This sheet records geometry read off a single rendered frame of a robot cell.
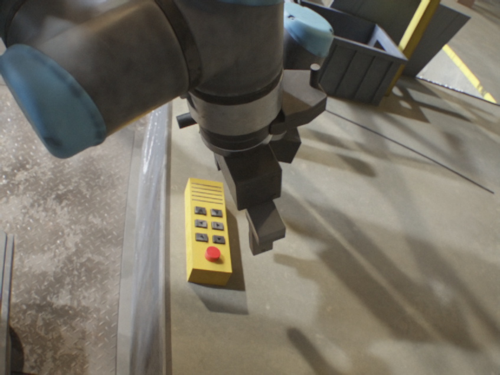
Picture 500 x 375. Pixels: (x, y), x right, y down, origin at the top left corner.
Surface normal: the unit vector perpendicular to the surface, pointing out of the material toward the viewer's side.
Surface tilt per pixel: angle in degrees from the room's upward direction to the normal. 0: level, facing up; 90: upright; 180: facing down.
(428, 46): 108
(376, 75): 90
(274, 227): 25
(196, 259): 0
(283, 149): 90
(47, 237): 0
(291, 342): 0
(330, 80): 90
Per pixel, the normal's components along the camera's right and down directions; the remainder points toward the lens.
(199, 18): 0.44, 0.15
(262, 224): -0.04, -0.53
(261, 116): 0.55, 0.70
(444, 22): 0.04, 0.89
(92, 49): 0.29, -0.10
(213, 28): 0.51, 0.34
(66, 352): 0.31, -0.70
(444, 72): -0.95, -0.15
